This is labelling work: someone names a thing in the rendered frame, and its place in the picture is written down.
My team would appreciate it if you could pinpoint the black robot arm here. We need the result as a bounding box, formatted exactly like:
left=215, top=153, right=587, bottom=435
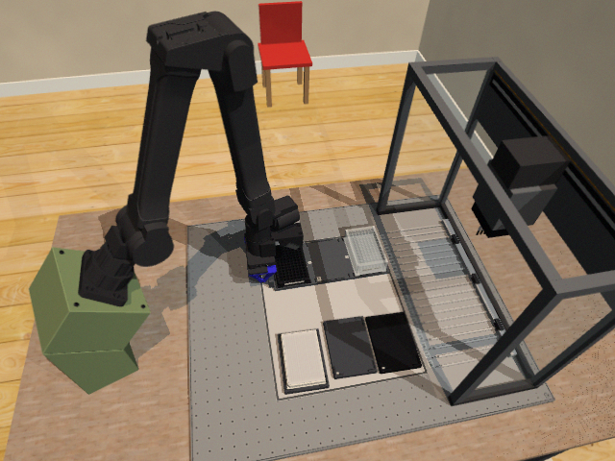
left=78, top=12, right=304, bottom=307

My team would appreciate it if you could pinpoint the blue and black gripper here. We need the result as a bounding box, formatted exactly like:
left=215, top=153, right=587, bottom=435
left=244, top=232, right=277, bottom=282

